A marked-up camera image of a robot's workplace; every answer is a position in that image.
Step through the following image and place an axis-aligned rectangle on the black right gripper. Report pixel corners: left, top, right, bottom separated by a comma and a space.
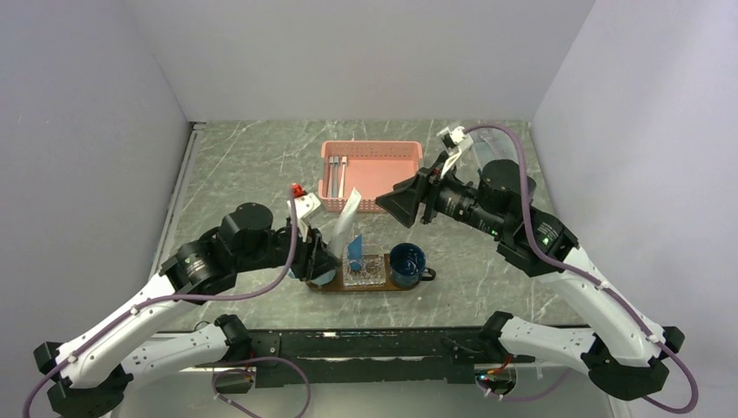
375, 150, 507, 238

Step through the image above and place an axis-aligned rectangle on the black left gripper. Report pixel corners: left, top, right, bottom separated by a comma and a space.
235, 216, 342, 280

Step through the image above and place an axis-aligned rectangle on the light blue mug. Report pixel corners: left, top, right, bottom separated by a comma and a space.
288, 267, 336, 287

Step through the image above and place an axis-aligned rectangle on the brown wooden oval tray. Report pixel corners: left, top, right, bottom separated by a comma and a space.
305, 270, 419, 293

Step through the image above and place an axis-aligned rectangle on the blue toothpaste tube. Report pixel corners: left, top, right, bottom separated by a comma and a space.
346, 234, 364, 273

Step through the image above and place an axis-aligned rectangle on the pink plastic basket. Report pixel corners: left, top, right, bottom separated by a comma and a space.
318, 140, 424, 213

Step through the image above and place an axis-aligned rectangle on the clear acrylic holder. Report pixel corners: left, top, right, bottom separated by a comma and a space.
343, 253, 387, 288

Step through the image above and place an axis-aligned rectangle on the dark blue mug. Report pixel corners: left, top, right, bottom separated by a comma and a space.
389, 243, 437, 290

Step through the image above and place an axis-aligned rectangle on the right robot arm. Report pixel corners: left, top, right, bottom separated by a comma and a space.
376, 159, 684, 401

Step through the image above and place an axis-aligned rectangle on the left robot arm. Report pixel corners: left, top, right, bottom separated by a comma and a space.
34, 194, 338, 417

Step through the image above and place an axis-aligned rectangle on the clear plastic storage box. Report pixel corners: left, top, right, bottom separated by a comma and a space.
470, 128, 518, 170

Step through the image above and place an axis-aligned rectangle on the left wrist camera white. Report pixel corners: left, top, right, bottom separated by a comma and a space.
290, 183, 322, 229

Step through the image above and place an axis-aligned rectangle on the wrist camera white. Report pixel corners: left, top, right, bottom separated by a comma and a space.
436, 126, 473, 179
290, 183, 322, 229

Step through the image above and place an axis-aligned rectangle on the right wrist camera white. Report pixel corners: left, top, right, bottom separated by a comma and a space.
436, 126, 473, 179

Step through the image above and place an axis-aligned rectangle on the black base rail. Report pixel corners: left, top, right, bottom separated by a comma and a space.
247, 327, 513, 388

